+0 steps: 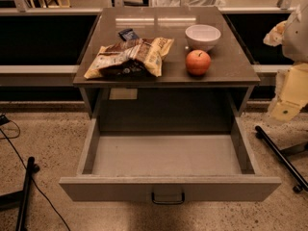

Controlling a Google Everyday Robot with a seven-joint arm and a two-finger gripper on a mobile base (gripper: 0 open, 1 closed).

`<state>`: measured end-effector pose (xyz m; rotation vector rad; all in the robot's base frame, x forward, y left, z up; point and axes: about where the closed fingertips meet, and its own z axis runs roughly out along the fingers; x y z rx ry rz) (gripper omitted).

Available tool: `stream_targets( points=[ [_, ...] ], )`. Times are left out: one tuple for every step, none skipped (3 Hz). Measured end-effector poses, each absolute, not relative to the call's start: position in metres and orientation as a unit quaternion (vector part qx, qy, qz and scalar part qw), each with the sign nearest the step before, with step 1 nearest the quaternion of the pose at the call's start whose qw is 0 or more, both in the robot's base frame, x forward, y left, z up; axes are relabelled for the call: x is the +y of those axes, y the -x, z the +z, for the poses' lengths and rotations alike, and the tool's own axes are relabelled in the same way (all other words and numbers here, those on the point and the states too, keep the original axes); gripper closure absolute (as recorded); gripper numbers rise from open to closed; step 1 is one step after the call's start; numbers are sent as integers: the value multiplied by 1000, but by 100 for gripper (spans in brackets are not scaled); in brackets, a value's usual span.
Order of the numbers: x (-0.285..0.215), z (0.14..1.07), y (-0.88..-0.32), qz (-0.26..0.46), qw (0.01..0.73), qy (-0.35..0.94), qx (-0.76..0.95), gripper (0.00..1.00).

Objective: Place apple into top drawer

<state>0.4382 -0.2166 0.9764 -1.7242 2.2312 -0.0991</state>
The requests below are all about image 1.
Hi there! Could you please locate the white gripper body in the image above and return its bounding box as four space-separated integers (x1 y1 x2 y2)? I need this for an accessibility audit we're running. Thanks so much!
276 63 308 111

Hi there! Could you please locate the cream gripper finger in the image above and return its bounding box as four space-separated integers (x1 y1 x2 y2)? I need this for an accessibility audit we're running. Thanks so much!
268 100 301 123

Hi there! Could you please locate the red apple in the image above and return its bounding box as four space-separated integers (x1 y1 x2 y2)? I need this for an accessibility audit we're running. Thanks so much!
186 50 211 76

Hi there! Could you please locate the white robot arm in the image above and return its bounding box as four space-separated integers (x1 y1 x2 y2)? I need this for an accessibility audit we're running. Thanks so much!
263 0 308 123

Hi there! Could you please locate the grey cabinet with top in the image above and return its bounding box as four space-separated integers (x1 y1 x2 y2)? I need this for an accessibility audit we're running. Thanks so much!
73 7 259 134

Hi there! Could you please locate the open grey top drawer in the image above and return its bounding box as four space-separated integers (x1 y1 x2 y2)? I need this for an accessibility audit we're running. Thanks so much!
60 118 281 202

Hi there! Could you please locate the black stand leg right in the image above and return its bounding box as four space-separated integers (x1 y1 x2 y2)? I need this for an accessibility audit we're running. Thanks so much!
255 126 308 193

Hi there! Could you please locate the black stand leg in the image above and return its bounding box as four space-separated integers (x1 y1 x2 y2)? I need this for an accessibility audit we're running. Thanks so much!
255 126 308 193
0 157 39 231

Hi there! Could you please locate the white ceramic bowl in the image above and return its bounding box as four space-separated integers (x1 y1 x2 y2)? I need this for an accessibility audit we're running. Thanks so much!
185 24 221 52

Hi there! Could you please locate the yellow brown chip bag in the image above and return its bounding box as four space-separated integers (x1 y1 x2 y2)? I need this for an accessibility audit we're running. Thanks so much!
84 38 174 79

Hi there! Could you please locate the white label sticker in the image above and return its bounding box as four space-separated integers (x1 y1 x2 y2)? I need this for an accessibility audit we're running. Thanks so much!
109 89 138 100

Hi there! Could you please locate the small blue snack packet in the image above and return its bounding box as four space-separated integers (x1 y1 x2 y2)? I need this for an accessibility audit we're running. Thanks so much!
118 28 139 41

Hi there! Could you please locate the black stand leg left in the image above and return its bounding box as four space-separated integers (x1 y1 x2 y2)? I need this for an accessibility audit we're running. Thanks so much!
0 157 39 231

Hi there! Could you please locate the black drawer handle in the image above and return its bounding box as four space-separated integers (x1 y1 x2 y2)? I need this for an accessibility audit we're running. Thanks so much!
151 192 186 205

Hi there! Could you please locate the black floor cable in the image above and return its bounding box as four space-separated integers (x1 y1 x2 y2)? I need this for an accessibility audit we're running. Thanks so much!
0 114 71 231

